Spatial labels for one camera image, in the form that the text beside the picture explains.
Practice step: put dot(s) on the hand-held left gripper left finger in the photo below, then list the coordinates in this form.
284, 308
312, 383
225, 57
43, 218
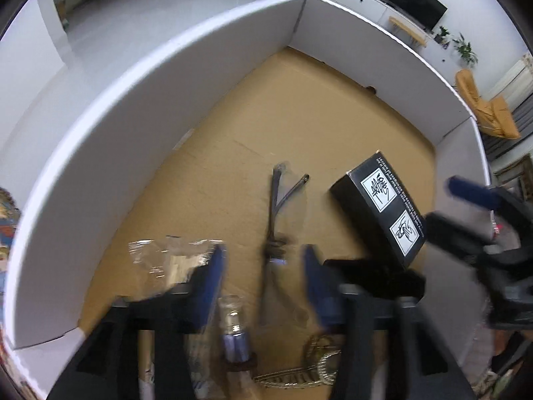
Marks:
210, 283

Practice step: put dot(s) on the large white cardboard box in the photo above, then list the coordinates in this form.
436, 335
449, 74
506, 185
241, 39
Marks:
104, 133

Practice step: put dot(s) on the colourful printed cloth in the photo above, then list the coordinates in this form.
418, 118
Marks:
6, 225

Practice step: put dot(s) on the bag of cotton swabs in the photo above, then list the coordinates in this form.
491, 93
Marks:
166, 262

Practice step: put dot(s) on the large leafy potted plant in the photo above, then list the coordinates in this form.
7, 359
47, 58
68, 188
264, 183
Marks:
466, 48

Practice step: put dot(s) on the wooden bench with metal legs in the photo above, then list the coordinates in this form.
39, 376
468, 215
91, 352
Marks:
406, 27

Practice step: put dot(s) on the orange lounge chair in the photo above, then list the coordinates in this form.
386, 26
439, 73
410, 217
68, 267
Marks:
470, 91

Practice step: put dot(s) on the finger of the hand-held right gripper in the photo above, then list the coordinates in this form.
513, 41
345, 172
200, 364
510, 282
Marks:
466, 189
449, 229

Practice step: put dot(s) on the black box with white prints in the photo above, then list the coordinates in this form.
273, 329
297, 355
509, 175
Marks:
374, 216

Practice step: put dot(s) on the small dark potted plant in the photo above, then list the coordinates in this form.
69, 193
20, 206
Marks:
441, 34

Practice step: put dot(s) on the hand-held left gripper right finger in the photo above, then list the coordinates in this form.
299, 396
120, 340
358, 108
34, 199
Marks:
318, 291

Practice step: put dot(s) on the gold rhinestone hair claw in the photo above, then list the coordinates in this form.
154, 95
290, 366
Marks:
291, 377

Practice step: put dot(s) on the thin-framed glasses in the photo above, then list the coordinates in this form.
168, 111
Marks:
275, 200

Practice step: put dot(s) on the small clear bottle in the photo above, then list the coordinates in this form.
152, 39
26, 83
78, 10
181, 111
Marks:
233, 329

